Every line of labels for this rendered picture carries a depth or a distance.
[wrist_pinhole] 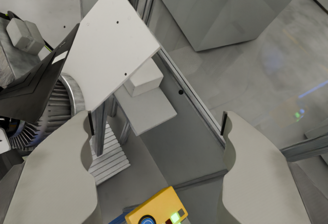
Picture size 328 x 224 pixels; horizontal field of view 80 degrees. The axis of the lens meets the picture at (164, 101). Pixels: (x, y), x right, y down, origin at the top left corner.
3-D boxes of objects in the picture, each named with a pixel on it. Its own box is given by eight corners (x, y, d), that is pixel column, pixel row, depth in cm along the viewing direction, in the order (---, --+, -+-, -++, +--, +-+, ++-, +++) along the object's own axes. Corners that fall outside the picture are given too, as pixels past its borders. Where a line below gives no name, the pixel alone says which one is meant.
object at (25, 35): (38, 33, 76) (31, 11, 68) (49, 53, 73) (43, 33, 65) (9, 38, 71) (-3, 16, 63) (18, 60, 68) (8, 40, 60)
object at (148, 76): (144, 65, 111) (148, 51, 102) (158, 87, 107) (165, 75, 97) (116, 73, 103) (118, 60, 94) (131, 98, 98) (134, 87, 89)
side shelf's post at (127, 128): (122, 140, 175) (140, 92, 105) (125, 144, 173) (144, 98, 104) (118, 142, 173) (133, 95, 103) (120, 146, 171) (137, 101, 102)
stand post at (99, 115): (97, 147, 166) (99, 57, 69) (102, 156, 163) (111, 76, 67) (92, 149, 163) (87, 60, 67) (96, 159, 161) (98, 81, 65)
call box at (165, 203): (162, 188, 72) (172, 185, 63) (177, 214, 70) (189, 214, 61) (123, 216, 65) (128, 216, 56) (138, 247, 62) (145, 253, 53)
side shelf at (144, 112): (141, 65, 114) (142, 61, 112) (175, 116, 105) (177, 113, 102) (102, 77, 103) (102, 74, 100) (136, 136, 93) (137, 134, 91)
